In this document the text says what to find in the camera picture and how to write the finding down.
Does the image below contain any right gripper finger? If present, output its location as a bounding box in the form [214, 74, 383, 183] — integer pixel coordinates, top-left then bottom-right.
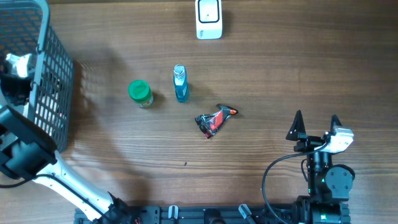
[285, 110, 307, 141]
[330, 114, 342, 133]

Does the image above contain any green lid jar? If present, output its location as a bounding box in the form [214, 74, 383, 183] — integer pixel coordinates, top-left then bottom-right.
[128, 80, 154, 108]

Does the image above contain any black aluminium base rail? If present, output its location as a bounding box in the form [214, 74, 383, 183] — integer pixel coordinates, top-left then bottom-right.
[73, 203, 352, 224]

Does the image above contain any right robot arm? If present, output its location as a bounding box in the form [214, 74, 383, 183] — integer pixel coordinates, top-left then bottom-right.
[286, 110, 355, 224]

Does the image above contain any grey plastic mesh basket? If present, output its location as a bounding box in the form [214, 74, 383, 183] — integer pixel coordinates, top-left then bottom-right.
[1, 1, 75, 152]

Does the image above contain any white barcode scanner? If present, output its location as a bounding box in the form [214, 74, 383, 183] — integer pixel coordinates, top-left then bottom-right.
[195, 0, 223, 40]

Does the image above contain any blue bottle with white cap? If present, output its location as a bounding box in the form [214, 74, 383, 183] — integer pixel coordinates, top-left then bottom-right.
[174, 65, 189, 103]

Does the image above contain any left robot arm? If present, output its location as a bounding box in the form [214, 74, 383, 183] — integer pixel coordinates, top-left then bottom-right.
[1, 105, 133, 223]

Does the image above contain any black red snack packet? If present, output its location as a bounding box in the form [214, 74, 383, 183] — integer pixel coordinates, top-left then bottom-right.
[195, 104, 239, 139]

